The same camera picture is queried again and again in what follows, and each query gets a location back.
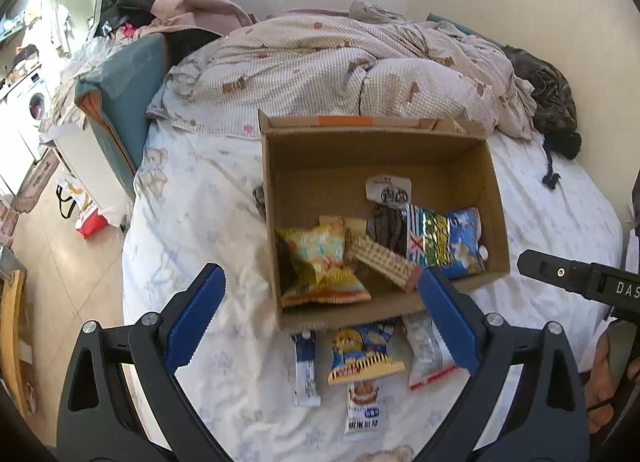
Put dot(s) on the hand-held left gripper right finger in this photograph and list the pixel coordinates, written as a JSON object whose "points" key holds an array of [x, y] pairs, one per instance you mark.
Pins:
{"points": [[450, 322]]}

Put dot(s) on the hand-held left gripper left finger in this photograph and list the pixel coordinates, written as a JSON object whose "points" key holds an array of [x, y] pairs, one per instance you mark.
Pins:
{"points": [[197, 322]]}

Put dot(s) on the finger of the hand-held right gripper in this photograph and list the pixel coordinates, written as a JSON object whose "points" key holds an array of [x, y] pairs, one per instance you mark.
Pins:
{"points": [[555, 271]]}

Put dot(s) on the white red-ended snack packet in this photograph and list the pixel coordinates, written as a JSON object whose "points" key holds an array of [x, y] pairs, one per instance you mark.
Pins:
{"points": [[427, 352]]}

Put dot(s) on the blue popcorn packet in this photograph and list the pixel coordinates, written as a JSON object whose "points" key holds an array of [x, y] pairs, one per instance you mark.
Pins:
{"points": [[450, 242]]}

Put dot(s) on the cream wafer packet pink end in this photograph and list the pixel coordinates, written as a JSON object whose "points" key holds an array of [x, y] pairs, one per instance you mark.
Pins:
{"points": [[382, 259]]}

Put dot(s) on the blue yellow striped packet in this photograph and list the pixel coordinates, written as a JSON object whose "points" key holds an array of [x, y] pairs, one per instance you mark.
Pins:
{"points": [[362, 352]]}

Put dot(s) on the white blue stick packet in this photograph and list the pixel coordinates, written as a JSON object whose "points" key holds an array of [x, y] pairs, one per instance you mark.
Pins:
{"points": [[305, 367]]}

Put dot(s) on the dark brown snack packet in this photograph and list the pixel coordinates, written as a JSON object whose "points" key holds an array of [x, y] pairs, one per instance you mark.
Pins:
{"points": [[387, 222]]}

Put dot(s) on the white cartoon bear packet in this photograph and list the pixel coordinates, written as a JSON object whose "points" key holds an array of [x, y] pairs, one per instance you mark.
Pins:
{"points": [[364, 412]]}

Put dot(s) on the yellow orange chip packet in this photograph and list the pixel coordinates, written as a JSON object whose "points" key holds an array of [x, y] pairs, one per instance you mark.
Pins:
{"points": [[320, 267]]}

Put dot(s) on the small yellow snack packet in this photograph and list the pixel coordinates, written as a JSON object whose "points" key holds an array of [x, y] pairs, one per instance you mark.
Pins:
{"points": [[352, 224]]}

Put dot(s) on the brown cardboard box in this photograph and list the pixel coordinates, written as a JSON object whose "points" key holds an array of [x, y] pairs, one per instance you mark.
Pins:
{"points": [[325, 177]]}

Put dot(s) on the person's right hand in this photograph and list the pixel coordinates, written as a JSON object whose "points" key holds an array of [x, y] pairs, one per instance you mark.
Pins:
{"points": [[602, 377]]}

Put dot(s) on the bed with white floral sheet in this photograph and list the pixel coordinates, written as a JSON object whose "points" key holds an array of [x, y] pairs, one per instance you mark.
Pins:
{"points": [[210, 222]]}

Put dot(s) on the white red shopping bag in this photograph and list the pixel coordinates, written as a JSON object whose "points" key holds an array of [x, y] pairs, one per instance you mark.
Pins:
{"points": [[82, 207]]}

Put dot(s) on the camouflage garment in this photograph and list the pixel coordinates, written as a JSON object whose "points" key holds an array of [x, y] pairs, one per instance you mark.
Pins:
{"points": [[545, 87]]}

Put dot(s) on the wooden furniture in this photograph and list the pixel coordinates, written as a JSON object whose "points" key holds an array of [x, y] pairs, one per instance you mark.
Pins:
{"points": [[12, 337]]}

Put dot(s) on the white side cabinet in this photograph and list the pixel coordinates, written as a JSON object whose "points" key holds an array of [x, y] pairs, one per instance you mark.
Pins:
{"points": [[90, 162]]}

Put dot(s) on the patterned floor mat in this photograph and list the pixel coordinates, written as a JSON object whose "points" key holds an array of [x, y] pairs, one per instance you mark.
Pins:
{"points": [[35, 182]]}

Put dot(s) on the white kitchen base cabinet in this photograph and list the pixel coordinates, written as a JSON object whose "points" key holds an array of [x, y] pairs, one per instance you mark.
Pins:
{"points": [[15, 152]]}

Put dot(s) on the teal pillow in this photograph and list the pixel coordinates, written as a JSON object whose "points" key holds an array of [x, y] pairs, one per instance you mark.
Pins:
{"points": [[465, 29]]}

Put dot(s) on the white washing machine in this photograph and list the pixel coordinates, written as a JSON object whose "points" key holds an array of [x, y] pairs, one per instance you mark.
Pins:
{"points": [[35, 107]]}

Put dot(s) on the white patterned cloth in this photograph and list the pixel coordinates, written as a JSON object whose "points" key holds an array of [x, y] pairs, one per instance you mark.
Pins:
{"points": [[75, 77]]}

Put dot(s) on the checked bear print quilt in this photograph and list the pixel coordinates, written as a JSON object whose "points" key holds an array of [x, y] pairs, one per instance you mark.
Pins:
{"points": [[325, 72]]}

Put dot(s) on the pink cloth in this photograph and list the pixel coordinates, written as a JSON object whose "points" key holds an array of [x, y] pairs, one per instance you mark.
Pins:
{"points": [[200, 4]]}

